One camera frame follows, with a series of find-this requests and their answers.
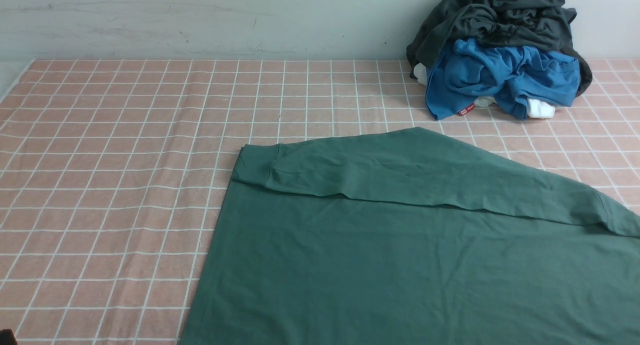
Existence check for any dark grey crumpled garment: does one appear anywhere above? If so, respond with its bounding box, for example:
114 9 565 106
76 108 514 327
406 0 594 96

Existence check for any blue crumpled garment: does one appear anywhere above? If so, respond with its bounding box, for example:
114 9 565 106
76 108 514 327
425 39 581 120

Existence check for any green long-sleeved shirt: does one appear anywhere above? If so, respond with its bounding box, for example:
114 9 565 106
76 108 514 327
180 127 640 345

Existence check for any pink checkered tablecloth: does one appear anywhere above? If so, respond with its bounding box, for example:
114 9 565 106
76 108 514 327
0 59 640 345

